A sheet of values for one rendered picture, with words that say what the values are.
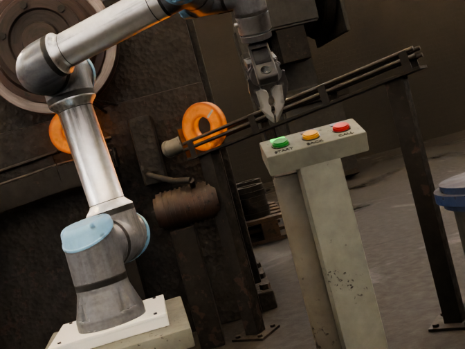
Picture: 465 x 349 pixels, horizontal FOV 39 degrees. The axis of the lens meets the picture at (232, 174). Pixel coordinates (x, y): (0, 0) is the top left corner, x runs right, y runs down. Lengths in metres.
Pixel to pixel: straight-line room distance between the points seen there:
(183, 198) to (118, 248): 0.68
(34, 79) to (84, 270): 0.43
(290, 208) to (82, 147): 0.54
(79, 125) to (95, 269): 0.36
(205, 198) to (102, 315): 0.78
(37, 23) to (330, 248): 1.24
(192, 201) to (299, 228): 0.51
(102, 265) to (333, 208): 0.54
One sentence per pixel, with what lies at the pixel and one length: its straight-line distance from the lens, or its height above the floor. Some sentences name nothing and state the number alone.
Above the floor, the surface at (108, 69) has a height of 0.98.
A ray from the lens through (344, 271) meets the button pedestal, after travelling 1.57.
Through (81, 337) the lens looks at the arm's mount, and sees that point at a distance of 1.42.
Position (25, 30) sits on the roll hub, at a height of 1.15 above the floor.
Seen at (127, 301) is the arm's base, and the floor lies 0.36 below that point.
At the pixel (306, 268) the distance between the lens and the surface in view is 1.70.
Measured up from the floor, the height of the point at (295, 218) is 0.41.
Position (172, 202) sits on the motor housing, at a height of 0.50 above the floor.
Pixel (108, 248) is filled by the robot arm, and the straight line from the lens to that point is 1.42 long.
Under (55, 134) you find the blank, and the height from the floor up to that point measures 0.81.
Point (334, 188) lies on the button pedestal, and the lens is 1.54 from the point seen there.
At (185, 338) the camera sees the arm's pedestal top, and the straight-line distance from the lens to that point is 1.34.
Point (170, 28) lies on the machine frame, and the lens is 2.44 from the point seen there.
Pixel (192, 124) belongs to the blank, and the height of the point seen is 0.72.
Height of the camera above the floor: 0.64
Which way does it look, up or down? 3 degrees down
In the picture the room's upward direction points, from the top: 15 degrees counter-clockwise
